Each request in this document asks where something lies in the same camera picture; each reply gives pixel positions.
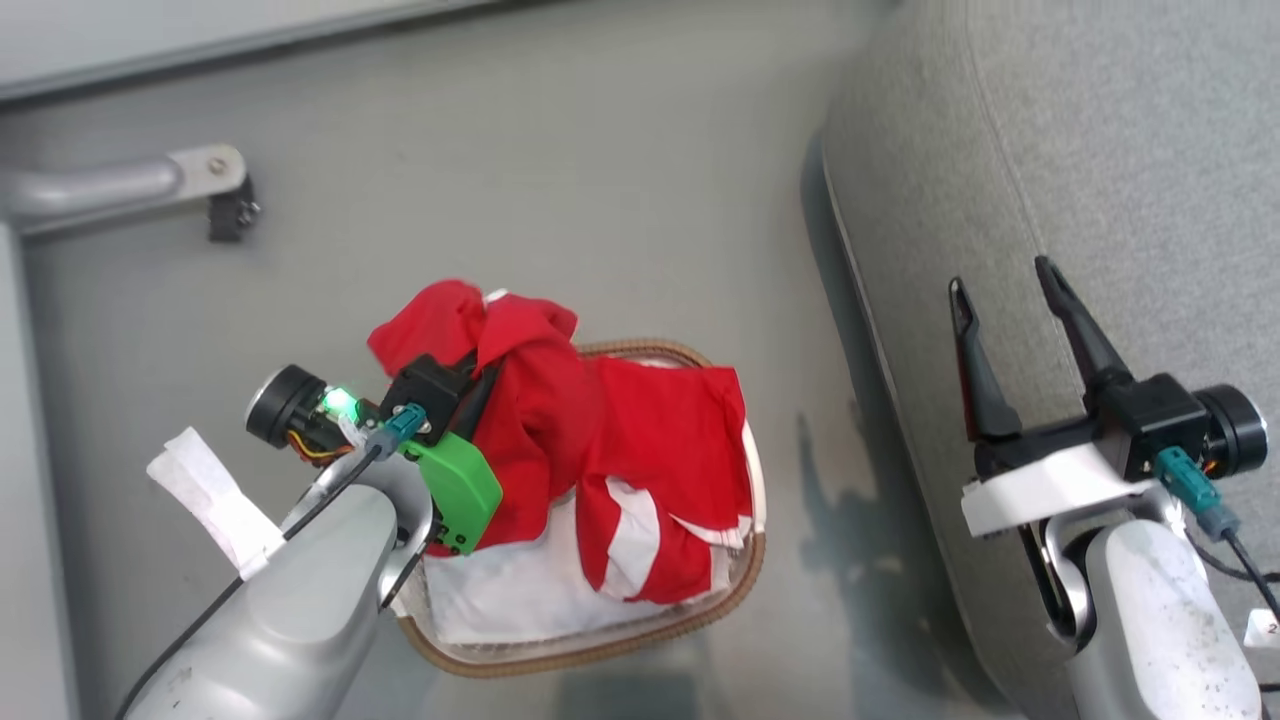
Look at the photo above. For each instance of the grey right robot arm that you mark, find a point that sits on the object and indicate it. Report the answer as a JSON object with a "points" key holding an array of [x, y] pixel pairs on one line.
{"points": [[1160, 620]]}

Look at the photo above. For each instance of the grey fabric sofa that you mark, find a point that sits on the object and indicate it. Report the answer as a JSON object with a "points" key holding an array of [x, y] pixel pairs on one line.
{"points": [[1100, 150]]}

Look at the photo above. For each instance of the red and white garment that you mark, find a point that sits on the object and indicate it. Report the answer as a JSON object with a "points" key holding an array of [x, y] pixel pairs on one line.
{"points": [[660, 440]]}

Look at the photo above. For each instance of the white basket with brown rim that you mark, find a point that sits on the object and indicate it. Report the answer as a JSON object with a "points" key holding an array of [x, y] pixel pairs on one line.
{"points": [[745, 575]]}

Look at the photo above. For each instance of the small white label tag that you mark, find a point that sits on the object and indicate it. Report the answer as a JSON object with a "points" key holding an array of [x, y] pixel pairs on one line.
{"points": [[1265, 630]]}

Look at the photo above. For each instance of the white paper tape tag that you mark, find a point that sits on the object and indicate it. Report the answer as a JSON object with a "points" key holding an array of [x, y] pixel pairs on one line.
{"points": [[215, 500]]}

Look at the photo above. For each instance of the grey metal partition foot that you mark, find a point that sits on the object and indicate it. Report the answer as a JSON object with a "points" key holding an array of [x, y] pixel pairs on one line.
{"points": [[100, 190]]}

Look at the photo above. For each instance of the black caster wheel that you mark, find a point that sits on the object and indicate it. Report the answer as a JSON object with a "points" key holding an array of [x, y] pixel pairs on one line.
{"points": [[232, 212]]}

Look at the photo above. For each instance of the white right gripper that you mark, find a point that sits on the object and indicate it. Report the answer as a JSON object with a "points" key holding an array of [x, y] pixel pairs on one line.
{"points": [[1050, 485]]}

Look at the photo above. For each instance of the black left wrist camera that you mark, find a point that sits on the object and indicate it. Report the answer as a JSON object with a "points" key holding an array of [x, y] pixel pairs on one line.
{"points": [[425, 385]]}

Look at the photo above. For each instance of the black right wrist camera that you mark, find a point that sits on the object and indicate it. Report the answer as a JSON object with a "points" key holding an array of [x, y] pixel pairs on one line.
{"points": [[1165, 415]]}

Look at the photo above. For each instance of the grey partition bottom rail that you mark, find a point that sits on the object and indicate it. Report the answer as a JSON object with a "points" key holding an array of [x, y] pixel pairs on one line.
{"points": [[200, 50]]}

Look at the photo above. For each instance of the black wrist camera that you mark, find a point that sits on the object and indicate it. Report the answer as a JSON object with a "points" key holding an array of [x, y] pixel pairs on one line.
{"points": [[1165, 415], [425, 385]]}

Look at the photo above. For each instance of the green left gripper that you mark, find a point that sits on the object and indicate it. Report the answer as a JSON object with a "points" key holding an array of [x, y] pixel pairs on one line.
{"points": [[460, 495]]}

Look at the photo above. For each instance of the white plastic basket liner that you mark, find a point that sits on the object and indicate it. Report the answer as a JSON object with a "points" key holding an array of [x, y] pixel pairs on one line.
{"points": [[520, 590]]}

